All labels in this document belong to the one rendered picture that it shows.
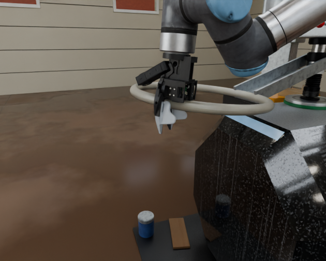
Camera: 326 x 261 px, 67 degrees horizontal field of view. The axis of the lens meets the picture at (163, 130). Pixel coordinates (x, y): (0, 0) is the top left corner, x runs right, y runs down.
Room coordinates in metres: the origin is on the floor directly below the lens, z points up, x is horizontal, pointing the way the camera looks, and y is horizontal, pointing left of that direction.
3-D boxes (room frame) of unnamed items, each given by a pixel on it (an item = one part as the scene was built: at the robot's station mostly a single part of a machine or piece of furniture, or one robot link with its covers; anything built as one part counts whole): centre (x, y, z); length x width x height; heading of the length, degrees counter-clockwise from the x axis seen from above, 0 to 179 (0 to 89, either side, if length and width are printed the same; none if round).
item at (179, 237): (1.24, -0.10, 0.02); 0.25 x 0.10 x 0.01; 5
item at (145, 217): (1.24, 0.11, 0.08); 0.10 x 0.10 x 0.13
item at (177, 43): (0.65, -0.04, 1.15); 0.10 x 0.09 x 0.05; 148
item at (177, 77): (0.65, -0.04, 1.06); 0.09 x 0.08 x 0.12; 57
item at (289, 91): (1.74, -0.95, 0.81); 0.20 x 0.10 x 0.05; 26
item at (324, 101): (1.16, -0.70, 0.89); 0.21 x 0.21 x 0.01
